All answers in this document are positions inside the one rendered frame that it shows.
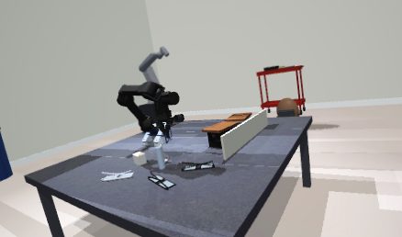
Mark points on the pale blue tapered cylinder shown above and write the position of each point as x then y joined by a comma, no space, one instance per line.
159,156

